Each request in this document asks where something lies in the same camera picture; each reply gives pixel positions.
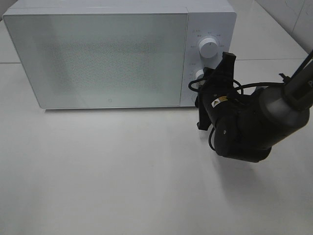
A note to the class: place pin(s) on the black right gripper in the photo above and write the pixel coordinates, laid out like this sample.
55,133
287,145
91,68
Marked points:
212,100

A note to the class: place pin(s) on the white timer knob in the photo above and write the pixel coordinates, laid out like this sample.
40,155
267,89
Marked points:
199,74

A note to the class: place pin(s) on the white microwave door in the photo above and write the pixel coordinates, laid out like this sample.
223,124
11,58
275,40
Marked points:
101,61

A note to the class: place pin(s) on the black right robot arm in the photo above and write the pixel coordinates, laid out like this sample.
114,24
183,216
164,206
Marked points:
246,121

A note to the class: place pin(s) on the upper white power knob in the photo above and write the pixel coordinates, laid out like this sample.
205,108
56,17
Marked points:
208,47

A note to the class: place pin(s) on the white microwave oven body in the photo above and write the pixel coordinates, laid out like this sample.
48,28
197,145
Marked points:
205,18

